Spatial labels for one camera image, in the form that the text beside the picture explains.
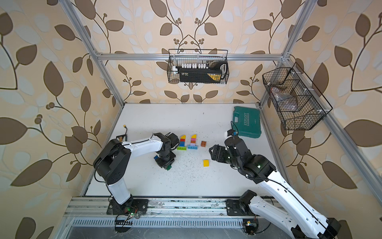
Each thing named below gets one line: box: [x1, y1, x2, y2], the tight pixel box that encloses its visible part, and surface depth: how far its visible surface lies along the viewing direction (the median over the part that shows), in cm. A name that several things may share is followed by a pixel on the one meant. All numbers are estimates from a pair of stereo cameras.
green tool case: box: [232, 106, 262, 139], surface depth 107 cm
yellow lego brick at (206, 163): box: [202, 159, 210, 168], surface depth 91 cm
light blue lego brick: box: [187, 145, 198, 150], surface depth 96 cm
